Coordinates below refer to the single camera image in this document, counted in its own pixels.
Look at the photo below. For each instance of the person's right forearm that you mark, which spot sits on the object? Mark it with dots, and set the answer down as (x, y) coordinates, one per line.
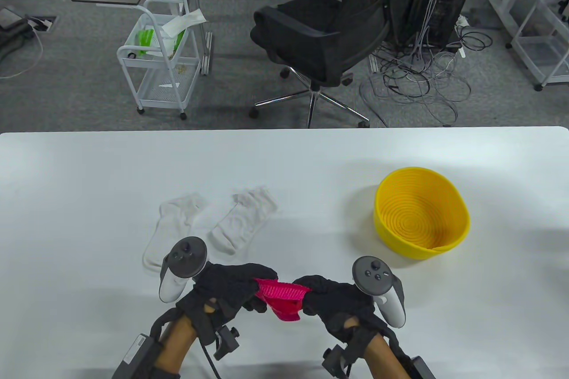
(382, 357)

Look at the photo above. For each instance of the white green wipes pack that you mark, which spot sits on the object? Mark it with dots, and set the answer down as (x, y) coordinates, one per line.
(171, 45)

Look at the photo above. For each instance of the black mesh office chair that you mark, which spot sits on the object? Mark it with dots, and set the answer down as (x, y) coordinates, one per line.
(311, 37)

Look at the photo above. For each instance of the white metal rack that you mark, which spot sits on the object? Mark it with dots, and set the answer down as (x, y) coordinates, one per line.
(542, 52)

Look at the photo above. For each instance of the green plastic packet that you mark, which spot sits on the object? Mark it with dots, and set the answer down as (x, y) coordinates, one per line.
(146, 39)

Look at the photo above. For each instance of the yellow woven basket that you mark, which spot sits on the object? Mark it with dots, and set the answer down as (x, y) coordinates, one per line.
(422, 219)

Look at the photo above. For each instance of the floor power socket box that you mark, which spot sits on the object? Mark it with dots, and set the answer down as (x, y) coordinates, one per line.
(42, 23)

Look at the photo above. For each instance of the person's left forearm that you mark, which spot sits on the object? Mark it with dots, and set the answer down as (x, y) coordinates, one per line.
(178, 343)

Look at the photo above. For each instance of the white sock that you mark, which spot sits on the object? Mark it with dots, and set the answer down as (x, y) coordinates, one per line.
(171, 228)
(242, 223)

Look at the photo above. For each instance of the person's left hand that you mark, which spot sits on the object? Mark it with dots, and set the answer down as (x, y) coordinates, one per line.
(226, 290)

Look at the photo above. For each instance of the white power strip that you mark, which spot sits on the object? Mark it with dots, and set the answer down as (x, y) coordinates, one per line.
(462, 21)

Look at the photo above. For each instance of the white desk leg frame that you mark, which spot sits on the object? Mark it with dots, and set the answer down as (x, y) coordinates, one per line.
(502, 8)

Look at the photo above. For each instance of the white paper towel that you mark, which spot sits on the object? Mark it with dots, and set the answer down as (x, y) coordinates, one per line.
(182, 22)

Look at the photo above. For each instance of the person's right hand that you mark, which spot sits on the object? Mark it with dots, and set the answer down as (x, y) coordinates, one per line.
(342, 303)

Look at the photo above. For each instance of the silver metal stand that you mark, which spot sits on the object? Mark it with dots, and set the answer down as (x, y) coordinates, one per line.
(207, 52)

